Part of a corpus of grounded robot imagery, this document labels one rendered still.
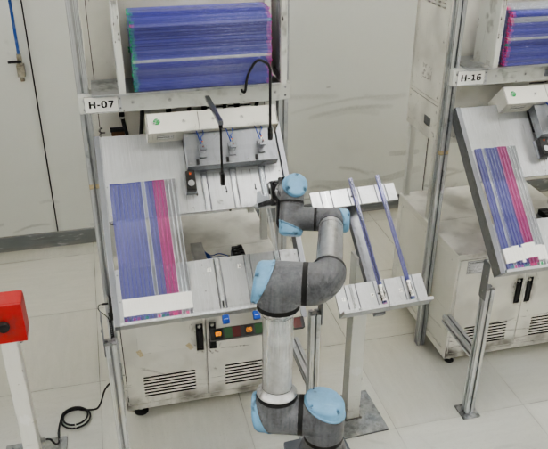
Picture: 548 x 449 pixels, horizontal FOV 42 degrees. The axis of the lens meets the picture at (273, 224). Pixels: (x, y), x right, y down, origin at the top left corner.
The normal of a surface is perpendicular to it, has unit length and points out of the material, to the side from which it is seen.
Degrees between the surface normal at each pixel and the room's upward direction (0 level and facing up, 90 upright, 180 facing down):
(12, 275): 0
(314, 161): 90
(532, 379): 0
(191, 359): 90
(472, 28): 90
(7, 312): 90
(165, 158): 45
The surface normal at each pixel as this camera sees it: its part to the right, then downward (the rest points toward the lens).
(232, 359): 0.24, 0.45
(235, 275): 0.17, -0.31
